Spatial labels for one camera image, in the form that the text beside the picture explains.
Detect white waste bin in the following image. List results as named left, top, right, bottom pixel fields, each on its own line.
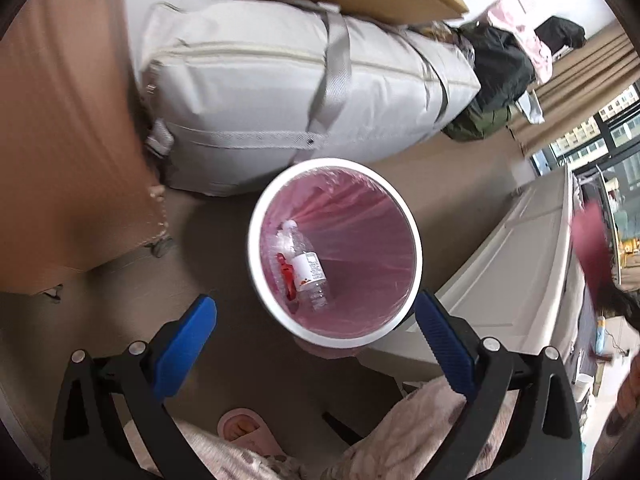
left=248, top=158, right=424, bottom=358

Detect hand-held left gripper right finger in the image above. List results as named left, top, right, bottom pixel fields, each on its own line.
left=414, top=290, right=583, bottom=480

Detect dark green bag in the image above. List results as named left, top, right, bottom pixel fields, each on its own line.
left=442, top=105, right=513, bottom=142

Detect pink cloth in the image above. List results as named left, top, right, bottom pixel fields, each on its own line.
left=487, top=2, right=553, bottom=83

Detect spotted fleece pajama pants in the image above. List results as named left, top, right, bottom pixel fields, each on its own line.
left=122, top=375, right=521, bottom=480

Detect pink slipper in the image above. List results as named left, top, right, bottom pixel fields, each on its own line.
left=217, top=407, right=283, bottom=461

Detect bed with dark grey sheet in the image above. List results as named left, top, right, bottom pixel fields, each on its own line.
left=357, top=165, right=618, bottom=411

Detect red plastic packet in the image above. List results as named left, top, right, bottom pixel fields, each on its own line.
left=276, top=254, right=301, bottom=298

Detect person's right forearm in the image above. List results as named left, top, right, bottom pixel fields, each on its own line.
left=602, top=355, right=640, bottom=441

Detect dark red wrapper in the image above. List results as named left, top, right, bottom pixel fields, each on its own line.
left=570, top=200, right=617, bottom=306

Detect clear plastic water bottle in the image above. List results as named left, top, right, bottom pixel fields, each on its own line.
left=272, top=220, right=328, bottom=311

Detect brown cardboard box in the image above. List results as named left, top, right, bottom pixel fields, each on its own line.
left=0, top=0, right=168, bottom=296

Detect grey zipped storage bag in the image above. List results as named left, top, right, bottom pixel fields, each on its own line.
left=139, top=0, right=483, bottom=198

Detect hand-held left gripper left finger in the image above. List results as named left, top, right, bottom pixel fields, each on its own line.
left=50, top=294, right=218, bottom=480

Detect white bin with white bag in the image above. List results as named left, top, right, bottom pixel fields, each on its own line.
left=517, top=91, right=546, bottom=124

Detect pink bin liner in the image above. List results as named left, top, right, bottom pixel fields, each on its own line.
left=257, top=167, right=418, bottom=331

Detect black framed glass door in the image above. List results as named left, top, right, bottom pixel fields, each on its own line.
left=530, top=85, right=640, bottom=266

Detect beige curtain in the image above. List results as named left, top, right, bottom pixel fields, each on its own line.
left=510, top=20, right=640, bottom=157

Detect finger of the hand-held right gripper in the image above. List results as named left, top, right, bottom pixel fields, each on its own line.
left=595, top=282, right=640, bottom=333

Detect tall black bag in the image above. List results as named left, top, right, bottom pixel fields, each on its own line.
left=535, top=16, right=587, bottom=51

